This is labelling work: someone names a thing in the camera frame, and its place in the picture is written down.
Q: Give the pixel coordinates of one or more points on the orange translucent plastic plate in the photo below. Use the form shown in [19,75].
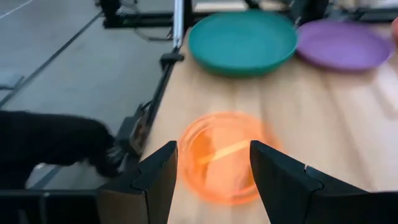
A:
[217,161]

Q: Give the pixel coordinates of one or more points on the purple plastic plate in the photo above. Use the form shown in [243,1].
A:
[342,45]

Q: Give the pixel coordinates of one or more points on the black metal bracket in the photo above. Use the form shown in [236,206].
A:
[135,133]

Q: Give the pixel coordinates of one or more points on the silver metal post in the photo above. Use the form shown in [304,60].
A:
[178,21]

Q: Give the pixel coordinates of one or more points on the black table edge clamp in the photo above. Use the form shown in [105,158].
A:
[171,59]

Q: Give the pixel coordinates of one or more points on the teal plastic plate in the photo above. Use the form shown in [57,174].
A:
[242,42]

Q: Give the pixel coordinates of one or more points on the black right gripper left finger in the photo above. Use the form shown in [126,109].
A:
[158,174]

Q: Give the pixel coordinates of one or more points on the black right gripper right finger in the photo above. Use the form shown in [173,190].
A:
[286,183]

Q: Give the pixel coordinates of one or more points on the pink plastic plate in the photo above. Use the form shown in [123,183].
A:
[395,31]

